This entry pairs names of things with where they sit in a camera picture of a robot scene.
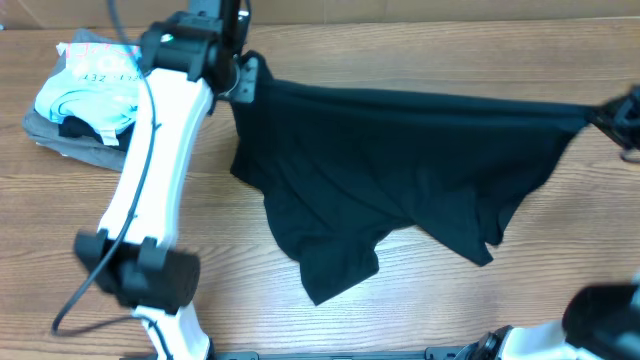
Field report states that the black folded garment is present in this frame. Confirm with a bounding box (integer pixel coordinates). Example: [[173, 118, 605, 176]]
[[58, 116, 135, 152]]

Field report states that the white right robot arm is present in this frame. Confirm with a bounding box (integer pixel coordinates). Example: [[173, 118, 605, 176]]
[[445, 85, 639, 360]]

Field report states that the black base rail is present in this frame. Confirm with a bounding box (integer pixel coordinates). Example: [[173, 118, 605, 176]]
[[119, 345, 481, 360]]

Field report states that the grey folded garment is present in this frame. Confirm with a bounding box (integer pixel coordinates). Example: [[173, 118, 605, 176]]
[[22, 29, 127, 171]]

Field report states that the light blue printed t-shirt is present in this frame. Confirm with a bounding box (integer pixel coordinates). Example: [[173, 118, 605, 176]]
[[34, 42, 141, 143]]

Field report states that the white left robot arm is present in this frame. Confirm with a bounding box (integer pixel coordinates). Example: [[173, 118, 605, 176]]
[[73, 1, 257, 359]]

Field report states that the black t-shirt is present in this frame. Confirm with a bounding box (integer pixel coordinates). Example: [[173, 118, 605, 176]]
[[231, 51, 590, 304]]

